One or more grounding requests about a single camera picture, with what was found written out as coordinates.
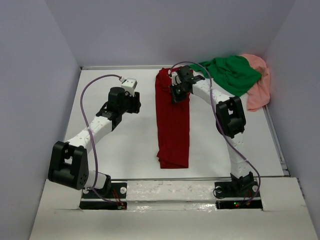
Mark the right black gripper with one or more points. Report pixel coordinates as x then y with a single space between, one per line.
175 98

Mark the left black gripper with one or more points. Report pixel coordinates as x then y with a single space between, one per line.
135 101

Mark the red t shirt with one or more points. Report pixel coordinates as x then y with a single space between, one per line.
173 125

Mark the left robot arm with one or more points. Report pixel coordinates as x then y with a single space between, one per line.
69 165

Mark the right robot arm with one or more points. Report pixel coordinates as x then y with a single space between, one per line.
230 122

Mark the green t shirt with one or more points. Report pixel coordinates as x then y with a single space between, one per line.
233 73

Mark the pink t shirt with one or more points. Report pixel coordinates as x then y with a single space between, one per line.
259 93

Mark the white front cover board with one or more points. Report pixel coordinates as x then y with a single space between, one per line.
175 210

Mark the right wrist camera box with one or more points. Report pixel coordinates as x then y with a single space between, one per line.
175 80

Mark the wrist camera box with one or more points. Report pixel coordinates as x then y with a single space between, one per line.
129 85
175 80

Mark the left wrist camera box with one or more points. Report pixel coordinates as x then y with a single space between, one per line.
129 85

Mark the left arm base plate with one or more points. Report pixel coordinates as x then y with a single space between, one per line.
114 200

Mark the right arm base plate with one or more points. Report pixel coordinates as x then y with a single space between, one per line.
231 199

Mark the aluminium right table rail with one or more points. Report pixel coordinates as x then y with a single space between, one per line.
276 142

